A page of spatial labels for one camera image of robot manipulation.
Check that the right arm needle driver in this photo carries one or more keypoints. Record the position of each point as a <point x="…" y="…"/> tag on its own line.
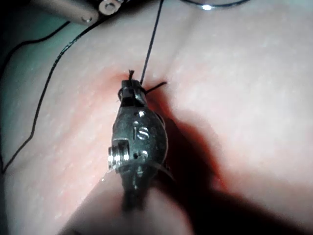
<point x="144" y="144"/>

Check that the left arm needle driver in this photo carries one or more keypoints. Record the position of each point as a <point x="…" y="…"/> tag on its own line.
<point x="108" y="6"/>

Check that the right arm needle driver jaw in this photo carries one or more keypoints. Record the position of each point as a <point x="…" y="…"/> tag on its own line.
<point x="127" y="94"/>
<point x="140" y="96"/>

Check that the black thread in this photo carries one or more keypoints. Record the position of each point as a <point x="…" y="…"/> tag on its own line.
<point x="154" y="34"/>

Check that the black stitching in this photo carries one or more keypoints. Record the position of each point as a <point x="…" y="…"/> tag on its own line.
<point x="156" y="86"/>

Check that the tissue pad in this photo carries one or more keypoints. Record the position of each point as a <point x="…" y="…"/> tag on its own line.
<point x="244" y="85"/>

